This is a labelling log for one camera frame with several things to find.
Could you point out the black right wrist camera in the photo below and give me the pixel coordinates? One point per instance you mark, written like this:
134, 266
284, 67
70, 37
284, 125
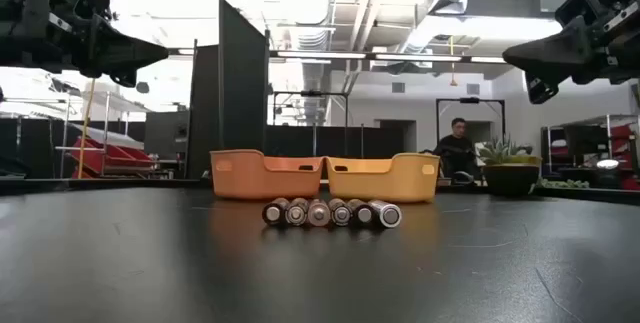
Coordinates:
580, 8

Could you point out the black plastic crate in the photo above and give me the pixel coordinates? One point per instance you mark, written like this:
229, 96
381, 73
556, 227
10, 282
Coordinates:
115, 155

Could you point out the black tubular station frame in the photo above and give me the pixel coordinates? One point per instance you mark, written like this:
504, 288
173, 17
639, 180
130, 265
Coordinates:
310, 93
470, 100

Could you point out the copper and black AA battery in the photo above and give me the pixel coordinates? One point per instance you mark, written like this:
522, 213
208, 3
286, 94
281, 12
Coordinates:
341, 215
319, 214
297, 214

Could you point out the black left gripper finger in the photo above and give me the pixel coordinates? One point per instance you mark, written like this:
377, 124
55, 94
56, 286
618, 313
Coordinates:
125, 78
125, 53

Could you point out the black partition panel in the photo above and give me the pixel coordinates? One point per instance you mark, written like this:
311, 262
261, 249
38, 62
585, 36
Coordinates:
242, 93

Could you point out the orange plastic bin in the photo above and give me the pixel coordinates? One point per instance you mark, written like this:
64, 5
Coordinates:
260, 178

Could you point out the yellow plastic bin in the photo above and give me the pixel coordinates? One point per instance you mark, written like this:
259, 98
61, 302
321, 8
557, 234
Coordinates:
385, 183

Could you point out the person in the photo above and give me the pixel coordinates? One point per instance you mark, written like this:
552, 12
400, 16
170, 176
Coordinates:
457, 150

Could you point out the ceiling light tube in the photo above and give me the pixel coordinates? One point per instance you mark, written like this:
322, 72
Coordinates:
487, 60
320, 55
417, 57

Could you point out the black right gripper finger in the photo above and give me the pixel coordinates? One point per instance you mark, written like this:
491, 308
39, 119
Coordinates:
550, 53
540, 90

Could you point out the metal shelf with red bins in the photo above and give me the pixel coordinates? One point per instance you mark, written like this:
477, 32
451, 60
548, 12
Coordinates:
622, 138

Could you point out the succulent plant in pot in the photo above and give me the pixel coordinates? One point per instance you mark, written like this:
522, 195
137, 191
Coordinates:
510, 178

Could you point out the low black divider wall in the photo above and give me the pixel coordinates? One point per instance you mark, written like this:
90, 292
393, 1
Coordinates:
300, 140

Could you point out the white round lamp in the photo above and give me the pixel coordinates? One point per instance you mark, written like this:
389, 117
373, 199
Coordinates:
608, 164

